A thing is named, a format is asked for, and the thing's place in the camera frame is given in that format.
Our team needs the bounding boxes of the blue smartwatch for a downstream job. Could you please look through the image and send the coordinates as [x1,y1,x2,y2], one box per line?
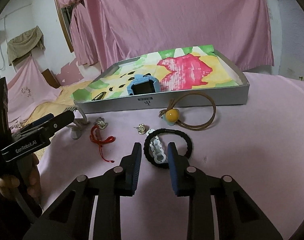
[127,73,162,97]

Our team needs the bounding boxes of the beige hanging cloth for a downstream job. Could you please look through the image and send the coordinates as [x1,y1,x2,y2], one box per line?
[7,26,46,66]

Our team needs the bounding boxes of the pink bed cloth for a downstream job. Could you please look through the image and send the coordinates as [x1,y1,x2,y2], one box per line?
[5,55,63,120]

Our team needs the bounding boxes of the white hair clip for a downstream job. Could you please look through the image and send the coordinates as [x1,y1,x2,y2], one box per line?
[150,135,167,163]

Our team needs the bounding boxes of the brown hair tie yellow ball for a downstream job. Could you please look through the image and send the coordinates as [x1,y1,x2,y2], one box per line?
[159,91,216,131]

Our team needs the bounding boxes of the person's left hand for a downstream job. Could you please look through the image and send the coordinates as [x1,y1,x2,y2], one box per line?
[0,152,43,203]

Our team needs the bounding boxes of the pink backdrop sheet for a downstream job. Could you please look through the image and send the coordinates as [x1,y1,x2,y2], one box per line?
[87,0,276,68]

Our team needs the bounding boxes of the black braided hair tie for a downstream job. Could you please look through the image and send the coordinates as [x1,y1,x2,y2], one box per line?
[144,128,193,166]

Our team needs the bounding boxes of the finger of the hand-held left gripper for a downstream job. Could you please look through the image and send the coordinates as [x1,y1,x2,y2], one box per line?
[17,110,75,141]
[18,113,54,133]

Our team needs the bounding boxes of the white wall cable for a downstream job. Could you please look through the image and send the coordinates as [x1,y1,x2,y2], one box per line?
[0,15,8,70]

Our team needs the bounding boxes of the pink tied curtain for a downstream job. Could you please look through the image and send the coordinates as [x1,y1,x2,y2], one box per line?
[51,0,104,66]

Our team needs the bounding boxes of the red string bracelet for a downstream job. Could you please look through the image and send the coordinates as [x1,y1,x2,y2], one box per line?
[89,125,116,162]

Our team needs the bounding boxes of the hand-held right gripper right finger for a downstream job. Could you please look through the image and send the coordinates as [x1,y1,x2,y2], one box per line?
[167,142,283,240]

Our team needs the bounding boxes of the colourful painted paper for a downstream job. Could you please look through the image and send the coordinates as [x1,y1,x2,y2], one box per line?
[72,44,243,102]

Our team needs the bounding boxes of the pink tablecloth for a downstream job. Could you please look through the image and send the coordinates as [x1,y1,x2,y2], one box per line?
[30,71,304,240]

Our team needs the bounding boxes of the wooden window frame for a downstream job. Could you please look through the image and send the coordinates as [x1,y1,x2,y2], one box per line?
[56,4,75,53]

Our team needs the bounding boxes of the grey hair claw clip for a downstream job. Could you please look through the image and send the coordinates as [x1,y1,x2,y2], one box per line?
[66,106,90,140]

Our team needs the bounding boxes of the yellow blanket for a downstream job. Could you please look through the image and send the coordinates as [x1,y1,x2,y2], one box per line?
[8,80,97,133]

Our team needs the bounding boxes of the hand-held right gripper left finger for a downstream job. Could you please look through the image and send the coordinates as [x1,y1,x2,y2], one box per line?
[25,142,142,240]

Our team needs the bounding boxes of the grey cardboard box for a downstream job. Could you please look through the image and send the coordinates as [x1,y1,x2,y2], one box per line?
[72,44,250,114]

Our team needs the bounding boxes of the wooden headboard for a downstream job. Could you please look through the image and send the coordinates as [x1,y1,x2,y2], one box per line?
[42,69,60,88]

